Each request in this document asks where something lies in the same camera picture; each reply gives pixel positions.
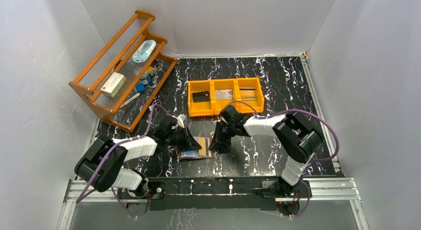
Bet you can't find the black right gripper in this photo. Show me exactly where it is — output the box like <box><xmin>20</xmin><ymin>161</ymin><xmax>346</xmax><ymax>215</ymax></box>
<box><xmin>210</xmin><ymin>122</ymin><xmax>237</xmax><ymax>151</ymax></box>

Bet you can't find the orange leather card holder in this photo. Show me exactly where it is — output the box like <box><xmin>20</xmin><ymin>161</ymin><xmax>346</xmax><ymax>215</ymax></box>
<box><xmin>178</xmin><ymin>137</ymin><xmax>215</xmax><ymax>160</ymax></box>

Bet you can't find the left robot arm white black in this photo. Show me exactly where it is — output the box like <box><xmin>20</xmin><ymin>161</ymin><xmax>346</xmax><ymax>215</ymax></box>
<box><xmin>74</xmin><ymin>116</ymin><xmax>202</xmax><ymax>198</ymax></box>

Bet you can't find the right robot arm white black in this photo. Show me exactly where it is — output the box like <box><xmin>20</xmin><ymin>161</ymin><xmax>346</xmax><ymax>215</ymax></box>
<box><xmin>209</xmin><ymin>105</ymin><xmax>324</xmax><ymax>197</ymax></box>

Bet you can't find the black card in bin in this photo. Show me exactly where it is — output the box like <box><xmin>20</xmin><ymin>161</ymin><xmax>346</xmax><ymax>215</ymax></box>
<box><xmin>192</xmin><ymin>91</ymin><xmax>211</xmax><ymax>103</ymax></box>

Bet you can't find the grey card in bin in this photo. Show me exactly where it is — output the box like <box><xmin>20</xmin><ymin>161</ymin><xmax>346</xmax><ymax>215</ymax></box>
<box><xmin>215</xmin><ymin>89</ymin><xmax>233</xmax><ymax>100</ymax></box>

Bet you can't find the tan card in bin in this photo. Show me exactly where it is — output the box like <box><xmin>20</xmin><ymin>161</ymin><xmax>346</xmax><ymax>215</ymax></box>
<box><xmin>239</xmin><ymin>87</ymin><xmax>257</xmax><ymax>100</ymax></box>

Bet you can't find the yellow left bin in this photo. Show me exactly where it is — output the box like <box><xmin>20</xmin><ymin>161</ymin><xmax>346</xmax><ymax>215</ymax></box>
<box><xmin>188</xmin><ymin>80</ymin><xmax>213</xmax><ymax>117</ymax></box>

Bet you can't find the yellow bin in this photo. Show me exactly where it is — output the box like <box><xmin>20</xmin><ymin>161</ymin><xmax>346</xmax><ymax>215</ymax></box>
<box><xmin>212</xmin><ymin>78</ymin><xmax>240</xmax><ymax>115</ymax></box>
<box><xmin>188</xmin><ymin>80</ymin><xmax>213</xmax><ymax>117</ymax></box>
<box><xmin>234</xmin><ymin>77</ymin><xmax>265</xmax><ymax>113</ymax></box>

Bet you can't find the yellow middle bin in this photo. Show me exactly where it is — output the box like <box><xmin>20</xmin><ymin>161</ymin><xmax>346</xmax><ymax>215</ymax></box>
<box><xmin>212</xmin><ymin>78</ymin><xmax>240</xmax><ymax>115</ymax></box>

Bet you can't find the white marker pen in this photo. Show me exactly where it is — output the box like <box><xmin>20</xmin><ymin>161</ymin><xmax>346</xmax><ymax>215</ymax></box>
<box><xmin>120</xmin><ymin>92</ymin><xmax>141</xmax><ymax>108</ymax></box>

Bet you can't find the yellow right bin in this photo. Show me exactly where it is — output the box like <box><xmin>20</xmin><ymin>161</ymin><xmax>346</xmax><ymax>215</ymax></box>
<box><xmin>234</xmin><ymin>77</ymin><xmax>265</xmax><ymax>113</ymax></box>

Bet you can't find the blue small cube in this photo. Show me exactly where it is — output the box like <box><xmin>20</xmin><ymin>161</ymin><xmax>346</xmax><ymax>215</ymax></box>
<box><xmin>134</xmin><ymin>84</ymin><xmax>145</xmax><ymax>93</ymax></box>

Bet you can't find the blue white tape roll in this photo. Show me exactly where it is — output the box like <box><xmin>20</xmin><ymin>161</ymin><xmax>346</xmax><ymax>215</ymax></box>
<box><xmin>139</xmin><ymin>71</ymin><xmax>151</xmax><ymax>85</ymax></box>

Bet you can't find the orange wooden shelf rack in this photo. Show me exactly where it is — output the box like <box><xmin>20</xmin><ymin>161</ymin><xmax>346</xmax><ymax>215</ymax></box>
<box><xmin>69</xmin><ymin>10</ymin><xmax>177</xmax><ymax>132</ymax></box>

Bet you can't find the white red box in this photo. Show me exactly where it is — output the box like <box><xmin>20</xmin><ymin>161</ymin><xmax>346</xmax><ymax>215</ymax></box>
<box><xmin>100</xmin><ymin>72</ymin><xmax>126</xmax><ymax>98</ymax></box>

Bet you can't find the white blue oval case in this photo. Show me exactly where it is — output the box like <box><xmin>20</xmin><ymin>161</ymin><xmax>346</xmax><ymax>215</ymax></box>
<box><xmin>132</xmin><ymin>40</ymin><xmax>156</xmax><ymax>63</ymax></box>

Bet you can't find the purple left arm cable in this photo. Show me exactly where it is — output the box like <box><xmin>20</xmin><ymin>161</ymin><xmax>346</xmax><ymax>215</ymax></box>
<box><xmin>74</xmin><ymin>104</ymin><xmax>172</xmax><ymax>219</ymax></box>

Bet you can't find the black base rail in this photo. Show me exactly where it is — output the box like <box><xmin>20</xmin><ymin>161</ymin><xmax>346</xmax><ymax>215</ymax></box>
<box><xmin>117</xmin><ymin>176</ymin><xmax>312</xmax><ymax>216</ymax></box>

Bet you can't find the aluminium frame rail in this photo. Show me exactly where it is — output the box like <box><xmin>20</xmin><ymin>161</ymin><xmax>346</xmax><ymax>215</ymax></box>
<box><xmin>57</xmin><ymin>177</ymin><xmax>370</xmax><ymax>230</ymax></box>

